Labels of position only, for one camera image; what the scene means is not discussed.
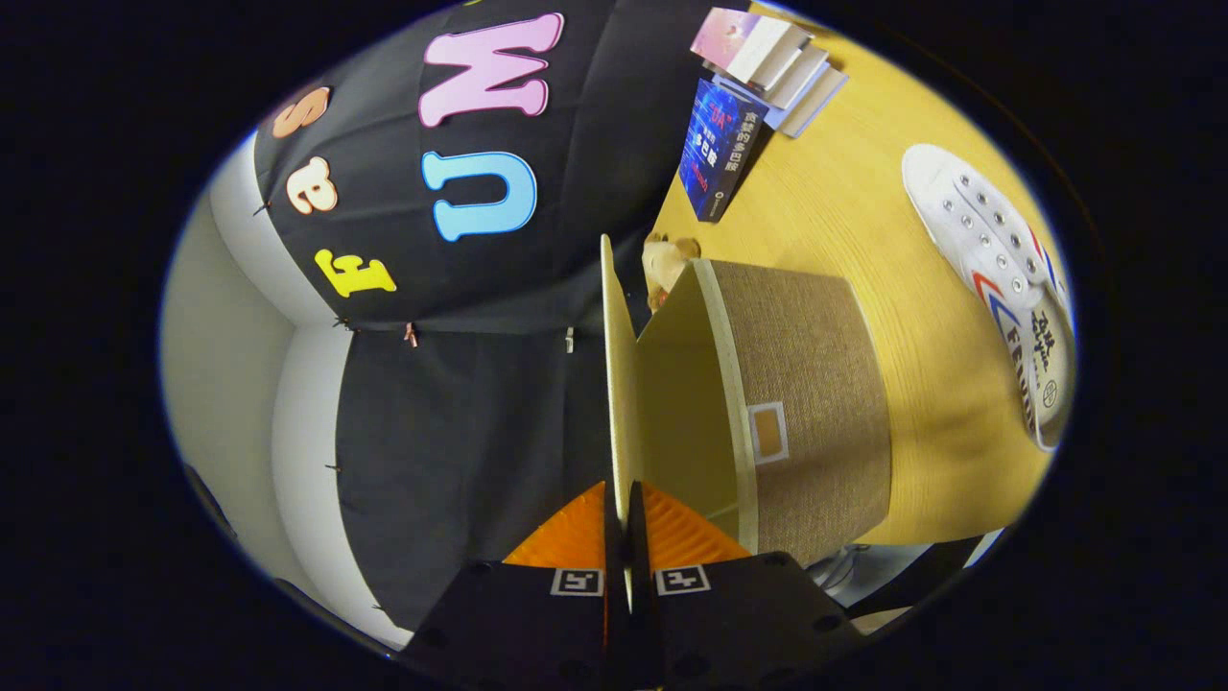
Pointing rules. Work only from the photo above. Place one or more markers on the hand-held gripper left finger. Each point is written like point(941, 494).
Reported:
point(614, 614)

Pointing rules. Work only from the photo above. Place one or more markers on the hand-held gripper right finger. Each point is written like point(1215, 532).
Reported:
point(645, 614)

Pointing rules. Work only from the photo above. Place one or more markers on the brown fabric storage box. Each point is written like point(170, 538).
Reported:
point(806, 384)

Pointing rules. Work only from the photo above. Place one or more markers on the white striped canvas shoe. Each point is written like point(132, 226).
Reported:
point(988, 250)

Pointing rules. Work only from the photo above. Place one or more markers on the small brown plush toy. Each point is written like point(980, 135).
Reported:
point(662, 264)

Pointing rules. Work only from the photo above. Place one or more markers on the dark blue book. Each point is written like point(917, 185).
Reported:
point(720, 144)

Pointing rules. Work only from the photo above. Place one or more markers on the light blue cover book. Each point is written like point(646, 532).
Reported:
point(815, 104)

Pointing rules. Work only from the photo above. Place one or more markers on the thin white book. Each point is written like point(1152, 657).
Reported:
point(796, 77)

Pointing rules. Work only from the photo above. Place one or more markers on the pink cover book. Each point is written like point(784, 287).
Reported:
point(739, 34)

